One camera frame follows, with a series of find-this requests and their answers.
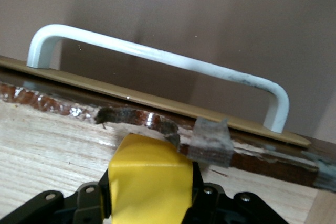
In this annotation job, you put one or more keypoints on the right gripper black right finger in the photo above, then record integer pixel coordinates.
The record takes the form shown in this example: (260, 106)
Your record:
(210, 205)

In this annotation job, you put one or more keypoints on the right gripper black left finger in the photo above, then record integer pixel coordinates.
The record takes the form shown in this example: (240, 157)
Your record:
(86, 203)

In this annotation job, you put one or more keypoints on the yellow cube block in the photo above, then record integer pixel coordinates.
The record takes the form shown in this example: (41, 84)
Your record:
(149, 182)

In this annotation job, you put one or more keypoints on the grey tape scrap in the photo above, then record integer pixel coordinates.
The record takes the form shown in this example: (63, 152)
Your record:
(210, 145)

